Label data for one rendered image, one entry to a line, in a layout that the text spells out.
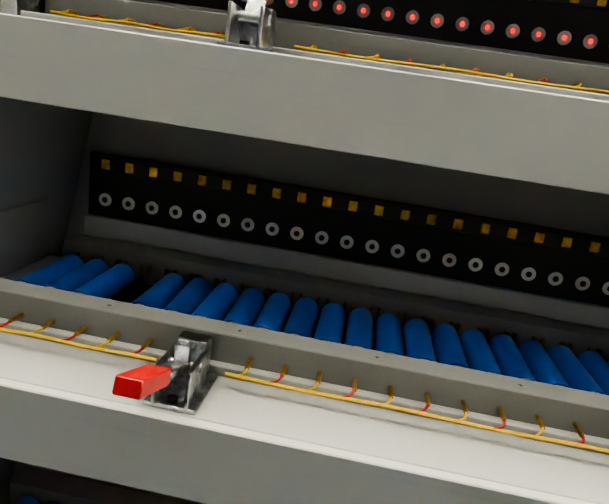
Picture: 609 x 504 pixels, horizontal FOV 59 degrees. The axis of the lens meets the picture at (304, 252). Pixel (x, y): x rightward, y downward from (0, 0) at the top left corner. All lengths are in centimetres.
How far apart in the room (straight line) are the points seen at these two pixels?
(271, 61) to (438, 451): 22
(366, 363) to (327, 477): 7
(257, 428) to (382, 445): 6
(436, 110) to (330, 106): 5
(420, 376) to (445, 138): 13
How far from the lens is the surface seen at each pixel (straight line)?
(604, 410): 35
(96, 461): 32
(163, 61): 32
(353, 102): 29
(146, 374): 24
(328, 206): 43
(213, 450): 29
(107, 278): 41
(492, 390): 33
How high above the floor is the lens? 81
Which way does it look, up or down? 5 degrees up
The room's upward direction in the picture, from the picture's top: 11 degrees clockwise
